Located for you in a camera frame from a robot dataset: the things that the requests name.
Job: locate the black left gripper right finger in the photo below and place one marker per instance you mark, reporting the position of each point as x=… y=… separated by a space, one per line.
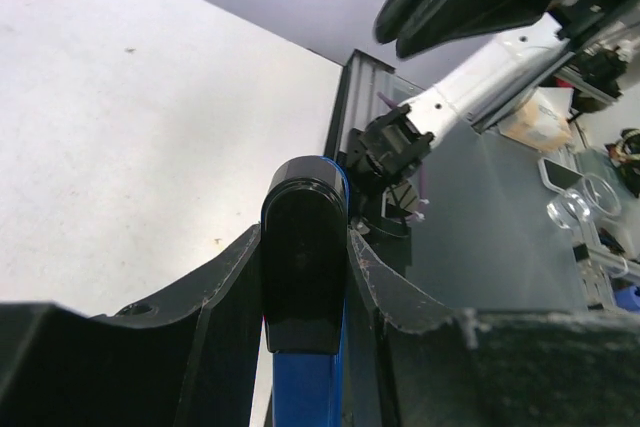
x=415 y=362

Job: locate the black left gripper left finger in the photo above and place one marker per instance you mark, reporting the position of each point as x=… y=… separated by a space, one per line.
x=183 y=356

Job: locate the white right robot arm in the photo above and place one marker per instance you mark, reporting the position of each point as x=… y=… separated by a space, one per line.
x=584 y=42

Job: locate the cardboard box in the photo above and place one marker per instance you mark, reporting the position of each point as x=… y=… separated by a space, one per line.
x=542 y=121

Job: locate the clear plastic containers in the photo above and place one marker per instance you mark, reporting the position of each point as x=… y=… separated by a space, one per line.
x=580 y=198

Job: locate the aluminium frame rail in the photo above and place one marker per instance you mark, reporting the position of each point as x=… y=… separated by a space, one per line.
x=361 y=78

